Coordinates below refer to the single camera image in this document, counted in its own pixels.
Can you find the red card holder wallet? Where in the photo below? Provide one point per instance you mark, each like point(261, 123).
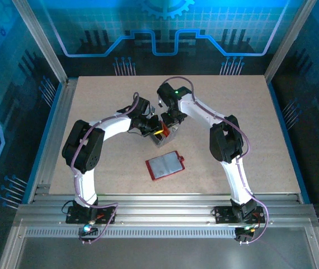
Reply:
point(168, 166)

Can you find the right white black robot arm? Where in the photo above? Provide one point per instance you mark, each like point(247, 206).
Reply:
point(201, 110)

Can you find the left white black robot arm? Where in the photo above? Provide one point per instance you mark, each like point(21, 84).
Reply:
point(114, 129)

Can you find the red credit card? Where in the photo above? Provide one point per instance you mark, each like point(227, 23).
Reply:
point(166, 129)

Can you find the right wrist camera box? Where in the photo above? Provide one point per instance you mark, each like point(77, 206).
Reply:
point(160, 102)

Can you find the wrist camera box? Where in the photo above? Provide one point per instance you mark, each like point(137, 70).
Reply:
point(160, 102)
point(152, 110)

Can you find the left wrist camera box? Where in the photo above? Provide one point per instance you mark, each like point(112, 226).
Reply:
point(152, 110)

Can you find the aluminium table rail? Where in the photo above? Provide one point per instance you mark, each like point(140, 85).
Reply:
point(162, 208)

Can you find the aluminium side rail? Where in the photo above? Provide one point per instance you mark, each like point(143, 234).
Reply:
point(63, 106)

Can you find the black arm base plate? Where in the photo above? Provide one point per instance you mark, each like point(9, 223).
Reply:
point(74, 218)
point(222, 217)

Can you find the aluminium frame post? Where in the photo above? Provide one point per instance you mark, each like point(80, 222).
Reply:
point(42, 42)
point(287, 42)

